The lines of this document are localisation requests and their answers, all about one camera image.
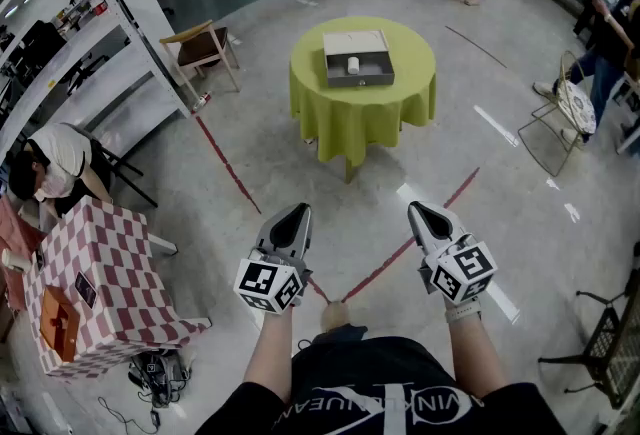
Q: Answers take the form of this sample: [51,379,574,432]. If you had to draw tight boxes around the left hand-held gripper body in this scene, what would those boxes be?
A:
[233,245,309,315]

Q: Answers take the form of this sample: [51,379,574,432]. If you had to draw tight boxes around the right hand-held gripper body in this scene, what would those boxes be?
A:
[417,231,499,309]

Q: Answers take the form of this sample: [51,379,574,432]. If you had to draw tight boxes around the person's right forearm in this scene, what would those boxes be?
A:
[446,307,509,399]

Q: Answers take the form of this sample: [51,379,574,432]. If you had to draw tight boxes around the person's left forearm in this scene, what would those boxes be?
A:
[242,305,296,399]

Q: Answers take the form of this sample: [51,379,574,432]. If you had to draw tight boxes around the orange box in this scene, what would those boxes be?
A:
[38,285,82,364]

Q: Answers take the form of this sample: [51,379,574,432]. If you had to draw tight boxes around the white wristband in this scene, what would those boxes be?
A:
[444,297,484,325]

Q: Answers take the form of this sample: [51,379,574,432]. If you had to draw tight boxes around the wooden round table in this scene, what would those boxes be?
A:
[299,135,364,185]

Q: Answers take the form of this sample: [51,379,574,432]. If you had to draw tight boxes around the person's beige shoe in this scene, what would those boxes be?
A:
[319,300,352,330]

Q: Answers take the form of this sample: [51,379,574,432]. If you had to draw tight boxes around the person's dark trousers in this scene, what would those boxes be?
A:
[297,324,370,350]

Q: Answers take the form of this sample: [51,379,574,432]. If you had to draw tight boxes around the person's black T-shirt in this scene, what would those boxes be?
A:
[194,335,569,435]

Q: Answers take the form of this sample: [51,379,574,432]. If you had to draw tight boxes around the red checkered tablecloth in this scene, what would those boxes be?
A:
[22,195,212,383]

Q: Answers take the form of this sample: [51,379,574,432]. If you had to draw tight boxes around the grey backpack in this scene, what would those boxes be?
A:
[127,350,195,409]

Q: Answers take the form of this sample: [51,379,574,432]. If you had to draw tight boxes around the black metal bench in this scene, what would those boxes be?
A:
[538,242,640,410]

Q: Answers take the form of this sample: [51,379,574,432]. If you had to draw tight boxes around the black card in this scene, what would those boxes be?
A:
[73,271,99,309]

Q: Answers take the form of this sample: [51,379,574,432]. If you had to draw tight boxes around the patterned seat cushion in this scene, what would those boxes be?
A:
[558,81,598,134]

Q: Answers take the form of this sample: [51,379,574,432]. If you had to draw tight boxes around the black folding chair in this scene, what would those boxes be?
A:
[74,125,160,209]

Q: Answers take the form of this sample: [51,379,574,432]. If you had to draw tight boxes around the wooden chair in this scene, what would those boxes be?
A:
[158,19,242,113]

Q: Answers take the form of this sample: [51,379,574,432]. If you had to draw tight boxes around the white side table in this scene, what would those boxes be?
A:
[613,120,640,155]

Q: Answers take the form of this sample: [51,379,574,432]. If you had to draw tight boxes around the pale paper cup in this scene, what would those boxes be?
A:
[1,247,29,274]

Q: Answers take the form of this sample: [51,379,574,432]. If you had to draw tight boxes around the plain red tablecloth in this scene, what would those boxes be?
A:
[0,195,47,314]

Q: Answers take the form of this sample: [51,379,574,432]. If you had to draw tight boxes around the white metal shelf rack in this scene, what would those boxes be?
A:
[0,0,194,164]

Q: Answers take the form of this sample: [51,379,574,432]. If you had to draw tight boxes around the black cable with adapter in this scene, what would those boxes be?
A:
[97,395,164,429]

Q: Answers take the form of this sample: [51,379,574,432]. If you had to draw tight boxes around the gold wire chair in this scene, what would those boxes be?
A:
[517,50,600,178]

